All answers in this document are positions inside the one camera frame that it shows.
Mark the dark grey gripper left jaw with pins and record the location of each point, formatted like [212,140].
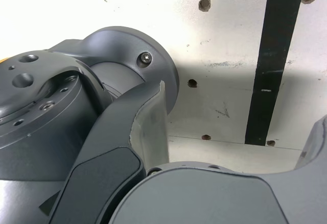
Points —
[112,132]

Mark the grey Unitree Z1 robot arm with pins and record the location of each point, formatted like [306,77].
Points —
[115,45]

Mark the black tape strip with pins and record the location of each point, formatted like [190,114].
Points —
[276,55]

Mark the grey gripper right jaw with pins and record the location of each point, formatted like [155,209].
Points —
[204,198]

